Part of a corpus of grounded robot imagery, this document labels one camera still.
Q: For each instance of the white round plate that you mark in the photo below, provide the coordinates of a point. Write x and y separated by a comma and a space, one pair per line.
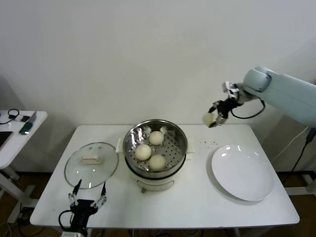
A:
242, 172

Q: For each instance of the white steamed baozi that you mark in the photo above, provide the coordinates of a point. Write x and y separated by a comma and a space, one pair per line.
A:
156, 137
143, 152
157, 162
208, 119

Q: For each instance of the steel perforated steamer basket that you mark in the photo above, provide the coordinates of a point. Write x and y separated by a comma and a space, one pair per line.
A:
172, 155

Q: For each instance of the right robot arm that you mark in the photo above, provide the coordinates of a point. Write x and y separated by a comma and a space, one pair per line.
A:
286, 96

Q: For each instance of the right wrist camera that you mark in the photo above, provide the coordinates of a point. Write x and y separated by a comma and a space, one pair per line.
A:
230, 89

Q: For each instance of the dark phone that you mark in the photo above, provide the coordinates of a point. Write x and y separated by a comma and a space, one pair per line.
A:
5, 138

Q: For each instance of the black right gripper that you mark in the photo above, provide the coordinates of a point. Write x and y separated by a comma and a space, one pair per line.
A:
227, 107

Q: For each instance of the white side table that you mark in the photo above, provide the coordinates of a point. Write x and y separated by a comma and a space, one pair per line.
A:
14, 153

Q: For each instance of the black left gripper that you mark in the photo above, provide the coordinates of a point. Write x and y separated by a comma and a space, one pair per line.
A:
82, 207

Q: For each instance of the steel steamer pot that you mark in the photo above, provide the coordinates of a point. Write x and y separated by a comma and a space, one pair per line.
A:
153, 184

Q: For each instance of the small black device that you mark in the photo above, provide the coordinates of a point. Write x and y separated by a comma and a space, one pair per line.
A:
25, 119

